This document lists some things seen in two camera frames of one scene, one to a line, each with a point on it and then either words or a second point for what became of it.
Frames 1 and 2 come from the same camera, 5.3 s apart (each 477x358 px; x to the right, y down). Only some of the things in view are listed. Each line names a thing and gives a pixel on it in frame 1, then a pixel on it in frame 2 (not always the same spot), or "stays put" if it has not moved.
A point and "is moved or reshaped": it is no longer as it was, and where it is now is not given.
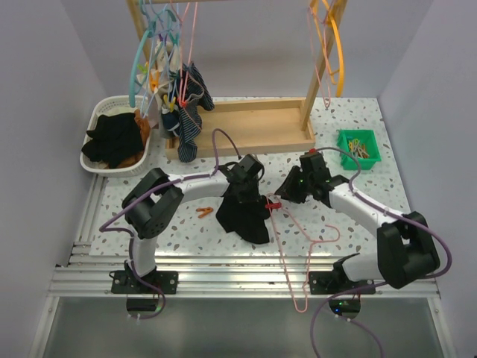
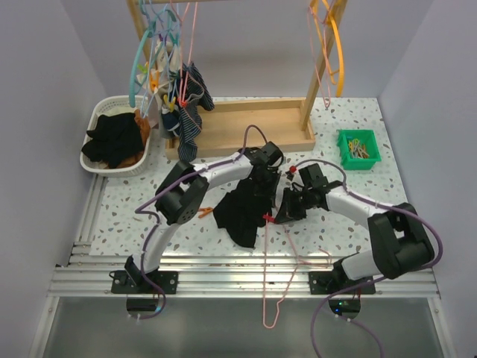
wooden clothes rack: [258, 127] stays put
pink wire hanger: [312, 242] → [292, 274]
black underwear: [115, 137] stays put
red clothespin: [273, 205] → [268, 217]
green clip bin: [361, 143] stays put
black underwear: [245, 218] is moved or reshaped
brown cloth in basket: [144, 125] stays put
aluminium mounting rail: [89, 274] stays put
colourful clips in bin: [358, 148] stays put
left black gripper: [253, 197] → [269, 191]
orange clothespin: [206, 211] stays put
